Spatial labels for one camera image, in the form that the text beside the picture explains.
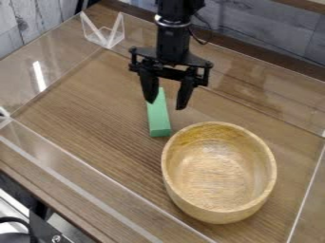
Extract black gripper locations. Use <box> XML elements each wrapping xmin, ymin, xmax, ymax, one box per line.
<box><xmin>130</xmin><ymin>25</ymin><xmax>213</xmax><ymax>110</ymax></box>

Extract green rectangular block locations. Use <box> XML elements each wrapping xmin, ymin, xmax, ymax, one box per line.
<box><xmin>146</xmin><ymin>87</ymin><xmax>172</xmax><ymax>138</ymax></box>

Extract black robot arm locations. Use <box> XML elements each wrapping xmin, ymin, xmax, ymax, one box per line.
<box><xmin>130</xmin><ymin>0</ymin><xmax>213</xmax><ymax>110</ymax></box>

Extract oval wooden bowl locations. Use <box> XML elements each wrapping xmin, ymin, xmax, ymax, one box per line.
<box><xmin>162</xmin><ymin>121</ymin><xmax>277</xmax><ymax>224</ymax></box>

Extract clear acrylic enclosure walls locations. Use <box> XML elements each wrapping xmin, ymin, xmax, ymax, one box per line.
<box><xmin>0</xmin><ymin>8</ymin><xmax>325</xmax><ymax>243</ymax></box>

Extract black table clamp bracket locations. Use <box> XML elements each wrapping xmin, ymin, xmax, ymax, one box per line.
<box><xmin>30</xmin><ymin>212</ymin><xmax>65</xmax><ymax>243</ymax></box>

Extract black cable lower left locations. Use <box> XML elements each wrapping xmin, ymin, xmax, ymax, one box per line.
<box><xmin>0</xmin><ymin>215</ymin><xmax>42</xmax><ymax>243</ymax></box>

